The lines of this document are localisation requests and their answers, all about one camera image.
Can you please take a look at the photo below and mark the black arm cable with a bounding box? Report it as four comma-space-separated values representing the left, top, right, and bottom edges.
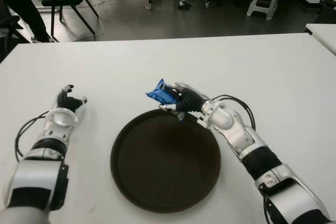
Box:
262, 195, 272, 224
15, 110, 50, 162

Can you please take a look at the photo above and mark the blue Oreo cookie pack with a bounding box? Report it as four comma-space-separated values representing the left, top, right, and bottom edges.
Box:
145, 78, 186, 123

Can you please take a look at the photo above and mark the person in black clothes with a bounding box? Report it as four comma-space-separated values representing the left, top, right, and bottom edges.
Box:
0, 0, 57, 43

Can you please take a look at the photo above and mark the black swivel chair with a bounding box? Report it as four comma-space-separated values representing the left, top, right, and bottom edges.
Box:
0, 11, 29, 51

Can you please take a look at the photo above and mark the black right forearm cable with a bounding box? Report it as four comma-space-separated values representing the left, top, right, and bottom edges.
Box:
211, 94, 257, 132

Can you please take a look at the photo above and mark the black right upper arm cable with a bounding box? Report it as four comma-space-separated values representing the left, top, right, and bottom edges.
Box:
262, 195, 272, 224

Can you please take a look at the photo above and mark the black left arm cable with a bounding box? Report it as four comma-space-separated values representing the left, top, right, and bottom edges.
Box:
15, 110, 50, 162

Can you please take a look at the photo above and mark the neighbouring white table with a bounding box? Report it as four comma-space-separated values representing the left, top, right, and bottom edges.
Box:
304, 23, 336, 57

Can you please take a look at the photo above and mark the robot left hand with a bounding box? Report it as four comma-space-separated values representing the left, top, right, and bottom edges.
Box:
56, 84, 88, 113

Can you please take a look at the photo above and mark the round dark brown tray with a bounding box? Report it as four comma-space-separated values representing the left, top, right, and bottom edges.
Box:
110, 108, 222, 214

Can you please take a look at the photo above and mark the black chair with curved armrest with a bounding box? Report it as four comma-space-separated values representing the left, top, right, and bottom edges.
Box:
313, 0, 336, 24

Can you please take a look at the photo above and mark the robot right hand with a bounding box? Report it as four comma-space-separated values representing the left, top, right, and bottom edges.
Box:
158, 82, 212, 114

